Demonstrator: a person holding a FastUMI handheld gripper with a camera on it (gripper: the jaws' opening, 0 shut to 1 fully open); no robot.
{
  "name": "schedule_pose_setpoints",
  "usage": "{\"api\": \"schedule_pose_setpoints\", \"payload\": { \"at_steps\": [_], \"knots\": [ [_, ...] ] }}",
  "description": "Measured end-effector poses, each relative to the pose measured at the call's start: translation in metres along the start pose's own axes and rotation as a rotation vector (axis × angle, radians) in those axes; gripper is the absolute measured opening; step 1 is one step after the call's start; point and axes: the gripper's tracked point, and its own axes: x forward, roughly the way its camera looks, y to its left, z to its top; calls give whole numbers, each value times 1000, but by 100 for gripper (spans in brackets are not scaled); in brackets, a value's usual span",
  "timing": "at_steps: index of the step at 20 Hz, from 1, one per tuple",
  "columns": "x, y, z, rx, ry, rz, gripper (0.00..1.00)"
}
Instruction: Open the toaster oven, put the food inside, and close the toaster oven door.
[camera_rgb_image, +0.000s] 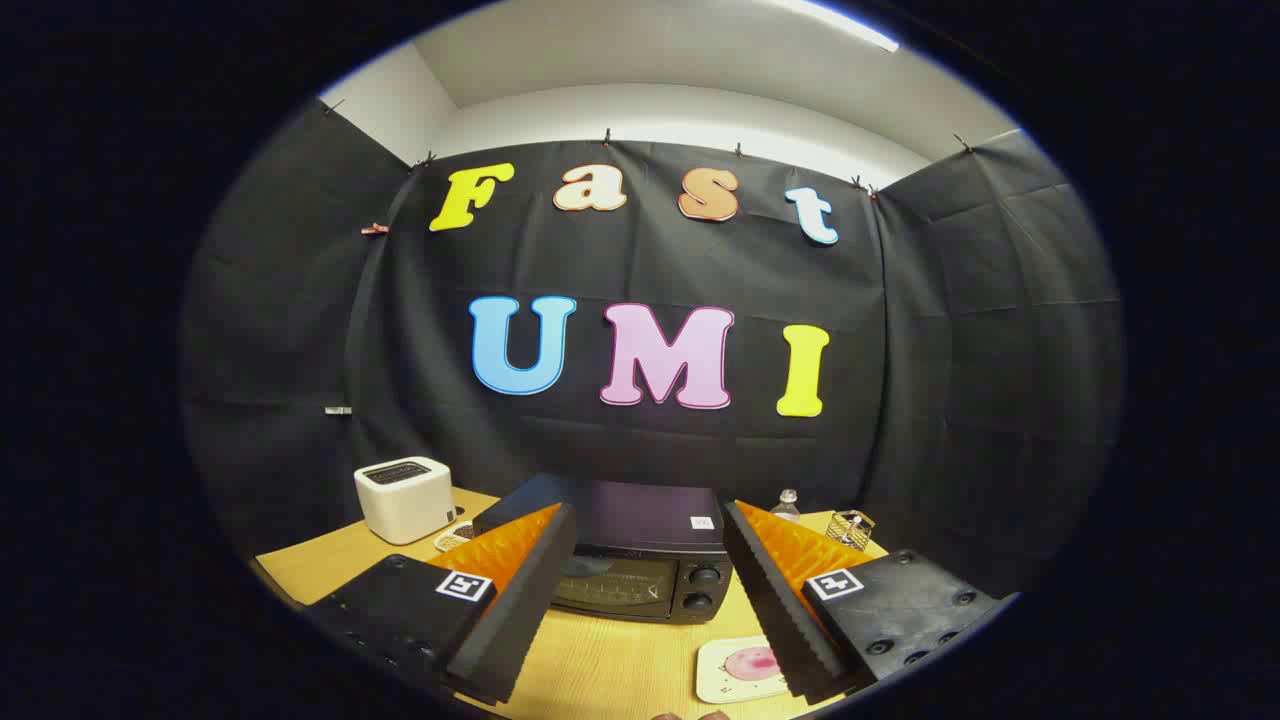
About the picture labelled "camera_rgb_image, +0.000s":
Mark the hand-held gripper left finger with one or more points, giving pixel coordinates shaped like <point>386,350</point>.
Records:
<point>520,610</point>

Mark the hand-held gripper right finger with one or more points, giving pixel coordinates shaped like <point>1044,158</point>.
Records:
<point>775,610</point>

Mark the pink ham slice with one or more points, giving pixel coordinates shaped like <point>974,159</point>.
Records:
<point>748,663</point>

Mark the cream square plate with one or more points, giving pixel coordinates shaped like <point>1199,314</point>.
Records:
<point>714,672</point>

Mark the black toaster oven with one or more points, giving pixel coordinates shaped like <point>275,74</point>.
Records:
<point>650,512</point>

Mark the white bread toaster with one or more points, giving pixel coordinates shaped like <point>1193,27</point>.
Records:
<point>405,500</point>

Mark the small white snack dish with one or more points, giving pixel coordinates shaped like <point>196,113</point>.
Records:
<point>450,540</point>

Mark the clear plastic bottle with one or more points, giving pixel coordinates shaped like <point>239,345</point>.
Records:
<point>786,508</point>

